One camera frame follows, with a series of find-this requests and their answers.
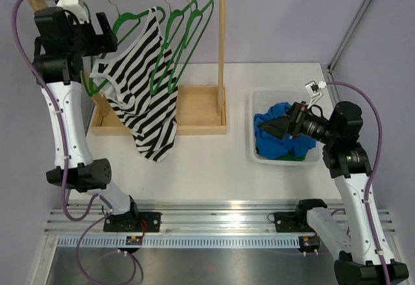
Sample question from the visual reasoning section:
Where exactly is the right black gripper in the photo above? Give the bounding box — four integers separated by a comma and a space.
258, 102, 338, 145

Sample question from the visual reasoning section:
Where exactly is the blue tank top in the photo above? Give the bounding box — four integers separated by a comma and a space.
254, 102, 316, 152

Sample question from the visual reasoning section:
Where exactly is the green hanger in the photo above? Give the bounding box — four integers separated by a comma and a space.
82, 2, 97, 97
150, 0, 198, 95
90, 0, 166, 97
167, 0, 215, 93

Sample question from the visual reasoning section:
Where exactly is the green tank top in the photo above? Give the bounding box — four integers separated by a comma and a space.
255, 146, 308, 161

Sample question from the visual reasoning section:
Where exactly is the black white striped tank top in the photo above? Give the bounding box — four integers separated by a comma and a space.
89, 7, 178, 163

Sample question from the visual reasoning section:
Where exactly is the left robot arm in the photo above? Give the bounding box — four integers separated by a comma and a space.
32, 6, 140, 232

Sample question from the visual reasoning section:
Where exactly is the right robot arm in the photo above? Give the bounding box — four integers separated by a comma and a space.
259, 101, 409, 284

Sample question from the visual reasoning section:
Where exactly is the white plastic basket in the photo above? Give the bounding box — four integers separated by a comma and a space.
248, 88, 323, 166

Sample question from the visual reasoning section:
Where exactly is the wooden clothes rack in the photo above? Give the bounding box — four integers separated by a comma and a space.
21, 0, 228, 136

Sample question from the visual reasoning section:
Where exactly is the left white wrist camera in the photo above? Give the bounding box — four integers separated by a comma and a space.
54, 0, 90, 24

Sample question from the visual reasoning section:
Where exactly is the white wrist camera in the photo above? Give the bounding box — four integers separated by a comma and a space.
54, 0, 90, 24
305, 80, 327, 107

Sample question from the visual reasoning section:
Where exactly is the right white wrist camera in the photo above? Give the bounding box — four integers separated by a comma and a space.
305, 80, 327, 107

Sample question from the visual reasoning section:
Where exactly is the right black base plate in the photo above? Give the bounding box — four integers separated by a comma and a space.
268, 212, 316, 234

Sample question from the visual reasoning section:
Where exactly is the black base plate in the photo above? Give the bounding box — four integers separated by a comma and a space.
268, 212, 316, 234
103, 212, 161, 233

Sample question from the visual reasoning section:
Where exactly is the aluminium mounting rail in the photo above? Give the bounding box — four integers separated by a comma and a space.
43, 200, 396, 236

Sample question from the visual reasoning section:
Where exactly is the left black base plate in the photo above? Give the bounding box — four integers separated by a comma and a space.
103, 212, 161, 233

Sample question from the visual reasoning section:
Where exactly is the white slotted cable duct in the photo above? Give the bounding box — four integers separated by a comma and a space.
57, 234, 300, 249

